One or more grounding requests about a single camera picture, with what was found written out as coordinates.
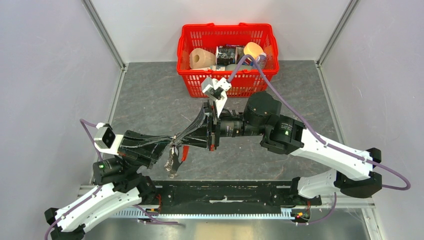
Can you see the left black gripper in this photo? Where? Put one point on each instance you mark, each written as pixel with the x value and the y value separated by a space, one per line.
pixel 147 154

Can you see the dark snack packet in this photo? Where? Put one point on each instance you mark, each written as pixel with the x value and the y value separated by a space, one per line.
pixel 225 55

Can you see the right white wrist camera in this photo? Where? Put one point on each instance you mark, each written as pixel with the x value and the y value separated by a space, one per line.
pixel 216 90

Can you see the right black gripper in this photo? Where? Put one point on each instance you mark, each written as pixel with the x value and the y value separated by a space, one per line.
pixel 201 137

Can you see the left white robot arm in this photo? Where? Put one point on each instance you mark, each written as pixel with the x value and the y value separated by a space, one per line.
pixel 118 184

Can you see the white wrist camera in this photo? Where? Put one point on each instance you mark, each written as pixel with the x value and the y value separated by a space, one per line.
pixel 105 140
pixel 216 90

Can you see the red plastic shopping basket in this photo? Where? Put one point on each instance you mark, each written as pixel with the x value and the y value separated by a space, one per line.
pixel 210 36

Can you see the white toothed cable strip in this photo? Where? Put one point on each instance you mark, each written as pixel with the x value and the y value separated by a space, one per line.
pixel 135 213

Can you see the toilet paper roll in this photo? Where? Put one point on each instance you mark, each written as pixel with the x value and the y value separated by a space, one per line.
pixel 200 58

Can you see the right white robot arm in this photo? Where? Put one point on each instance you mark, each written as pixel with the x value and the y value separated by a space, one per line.
pixel 351 171

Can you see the clear plastic bottle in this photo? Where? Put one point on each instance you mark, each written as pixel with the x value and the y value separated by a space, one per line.
pixel 261 60

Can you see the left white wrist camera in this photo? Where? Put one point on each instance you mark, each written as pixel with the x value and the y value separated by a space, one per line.
pixel 105 140

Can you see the orange sponge disc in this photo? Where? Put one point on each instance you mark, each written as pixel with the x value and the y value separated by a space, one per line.
pixel 253 49

